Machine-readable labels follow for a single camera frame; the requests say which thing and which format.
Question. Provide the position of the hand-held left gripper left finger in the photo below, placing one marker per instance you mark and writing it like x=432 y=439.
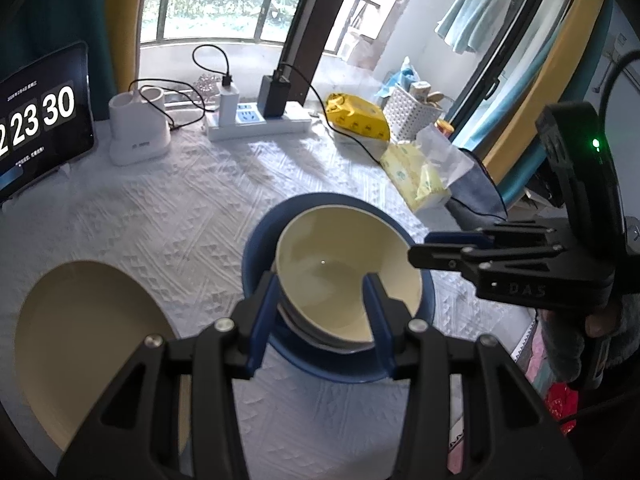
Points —
x=262 y=310

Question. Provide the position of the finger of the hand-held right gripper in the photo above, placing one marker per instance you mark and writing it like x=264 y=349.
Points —
x=525 y=232
x=525 y=280

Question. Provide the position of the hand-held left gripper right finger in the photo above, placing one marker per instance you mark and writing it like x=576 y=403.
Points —
x=377 y=315

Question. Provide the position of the cream bowl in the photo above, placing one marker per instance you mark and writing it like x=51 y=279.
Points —
x=330 y=270

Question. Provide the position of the blue bowl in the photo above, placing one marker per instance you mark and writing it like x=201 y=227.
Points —
x=260 y=240

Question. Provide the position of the cream plate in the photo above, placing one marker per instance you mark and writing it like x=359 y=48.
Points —
x=90 y=340

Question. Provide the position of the person's right forearm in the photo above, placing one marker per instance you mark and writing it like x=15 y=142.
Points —
x=562 y=350

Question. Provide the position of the person's right hand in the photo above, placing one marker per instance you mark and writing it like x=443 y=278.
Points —
x=602 y=322

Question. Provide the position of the teal curtain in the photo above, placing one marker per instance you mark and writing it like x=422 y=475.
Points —
x=50 y=10
x=530 y=175

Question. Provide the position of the grey cloth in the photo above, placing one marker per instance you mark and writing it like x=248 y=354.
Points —
x=475 y=195

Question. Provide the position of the yellow curtain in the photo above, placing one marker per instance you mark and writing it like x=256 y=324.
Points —
x=565 y=75
x=122 y=10

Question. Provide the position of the clear plastic bag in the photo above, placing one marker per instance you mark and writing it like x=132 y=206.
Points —
x=445 y=155

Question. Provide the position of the white textured tablecloth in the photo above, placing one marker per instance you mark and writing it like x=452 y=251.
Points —
x=200 y=200

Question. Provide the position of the red plastic bag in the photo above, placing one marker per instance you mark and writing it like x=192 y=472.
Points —
x=560 y=405

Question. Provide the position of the orange jar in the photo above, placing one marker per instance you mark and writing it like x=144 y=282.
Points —
x=445 y=129

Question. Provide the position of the white perforated basket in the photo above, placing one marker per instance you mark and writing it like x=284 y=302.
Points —
x=405 y=112

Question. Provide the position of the light blue hanging towel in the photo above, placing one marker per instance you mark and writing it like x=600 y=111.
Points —
x=475 y=15

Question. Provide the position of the white power strip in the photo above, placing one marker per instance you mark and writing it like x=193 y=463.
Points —
x=280 y=122

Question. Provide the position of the yellow wipes packet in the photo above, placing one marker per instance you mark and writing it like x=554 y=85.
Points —
x=357 y=117

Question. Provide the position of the blue plastic bag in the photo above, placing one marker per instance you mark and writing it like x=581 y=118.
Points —
x=400 y=77

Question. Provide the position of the white charger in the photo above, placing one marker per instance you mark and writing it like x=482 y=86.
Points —
x=229 y=105

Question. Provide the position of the white charging dock cup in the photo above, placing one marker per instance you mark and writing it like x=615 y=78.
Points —
x=137 y=140

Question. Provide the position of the black charger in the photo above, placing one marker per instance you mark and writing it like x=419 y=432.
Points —
x=274 y=97

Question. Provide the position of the small glass ornament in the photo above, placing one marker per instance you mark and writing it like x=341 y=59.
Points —
x=206 y=85

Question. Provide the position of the cardboard box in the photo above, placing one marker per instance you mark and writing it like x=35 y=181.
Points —
x=355 y=47

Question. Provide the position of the black balcony railing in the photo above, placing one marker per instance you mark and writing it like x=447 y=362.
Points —
x=210 y=39

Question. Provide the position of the black tablet clock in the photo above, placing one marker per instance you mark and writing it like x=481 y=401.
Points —
x=40 y=120

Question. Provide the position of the dark sliding door frame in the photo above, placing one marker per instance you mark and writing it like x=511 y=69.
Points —
x=315 y=35

